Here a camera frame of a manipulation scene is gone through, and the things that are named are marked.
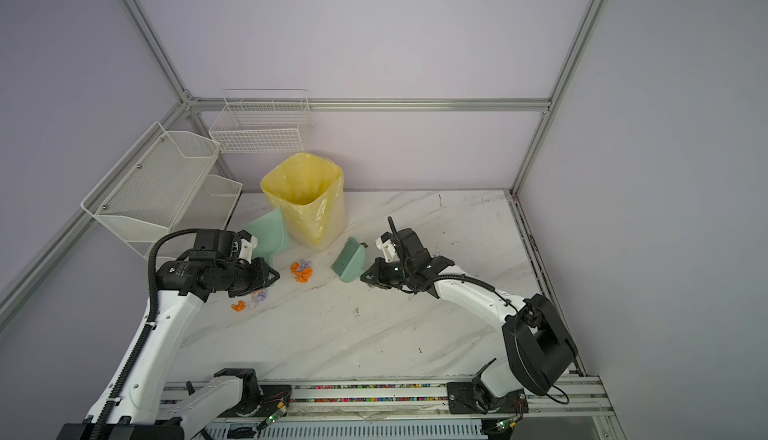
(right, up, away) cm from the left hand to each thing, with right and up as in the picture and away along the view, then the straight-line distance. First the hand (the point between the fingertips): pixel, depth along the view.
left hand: (272, 280), depth 73 cm
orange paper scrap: (-17, -11, +15) cm, 25 cm away
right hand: (+21, -1, +5) cm, 22 cm away
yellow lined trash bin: (0, +25, +34) cm, 42 cm away
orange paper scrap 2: (+1, -3, +22) cm, 22 cm away
